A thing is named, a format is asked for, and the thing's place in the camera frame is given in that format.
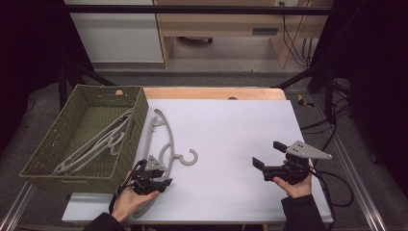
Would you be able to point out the green woven basket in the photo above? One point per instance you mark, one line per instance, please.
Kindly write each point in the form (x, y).
(86, 122)

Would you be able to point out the black horizontal frame bar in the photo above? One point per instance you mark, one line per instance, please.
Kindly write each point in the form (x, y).
(192, 9)

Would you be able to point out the aluminium rail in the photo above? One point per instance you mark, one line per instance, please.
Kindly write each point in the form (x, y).
(359, 186)
(16, 208)

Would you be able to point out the yellow and black tool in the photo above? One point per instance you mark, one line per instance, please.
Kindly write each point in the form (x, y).
(301, 100)

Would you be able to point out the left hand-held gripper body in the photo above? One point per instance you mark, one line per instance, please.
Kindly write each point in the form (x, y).
(153, 164)

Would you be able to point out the black curtain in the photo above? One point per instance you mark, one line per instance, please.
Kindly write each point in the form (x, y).
(378, 80)
(29, 48)

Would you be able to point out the person's right hand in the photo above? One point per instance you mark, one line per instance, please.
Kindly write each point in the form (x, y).
(298, 190)

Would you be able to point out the light wooden desk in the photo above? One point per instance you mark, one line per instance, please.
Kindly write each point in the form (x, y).
(224, 22)

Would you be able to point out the wooden table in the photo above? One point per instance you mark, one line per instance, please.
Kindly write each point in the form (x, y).
(198, 93)

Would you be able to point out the person's left hand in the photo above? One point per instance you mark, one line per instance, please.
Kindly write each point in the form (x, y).
(128, 202)

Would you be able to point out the white cabinet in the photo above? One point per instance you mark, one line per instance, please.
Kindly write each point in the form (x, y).
(118, 35)

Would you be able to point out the white table mat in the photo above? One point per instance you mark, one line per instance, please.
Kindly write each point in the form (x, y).
(240, 134)

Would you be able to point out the black metal stand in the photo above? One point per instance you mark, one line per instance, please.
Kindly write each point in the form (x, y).
(62, 86)
(328, 93)

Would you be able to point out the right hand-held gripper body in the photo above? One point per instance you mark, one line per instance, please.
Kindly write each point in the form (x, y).
(304, 150)

